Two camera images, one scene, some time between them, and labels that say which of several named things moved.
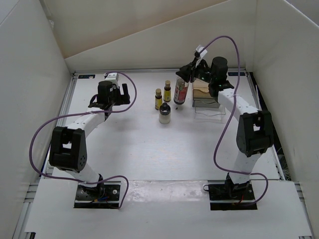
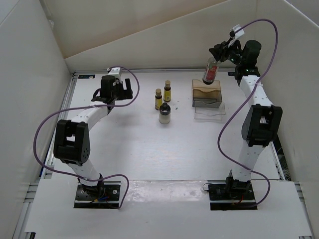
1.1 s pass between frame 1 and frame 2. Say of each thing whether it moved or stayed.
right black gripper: moved
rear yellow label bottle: stayed
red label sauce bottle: moved
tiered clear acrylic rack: stayed
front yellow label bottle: stayed
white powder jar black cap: stayed
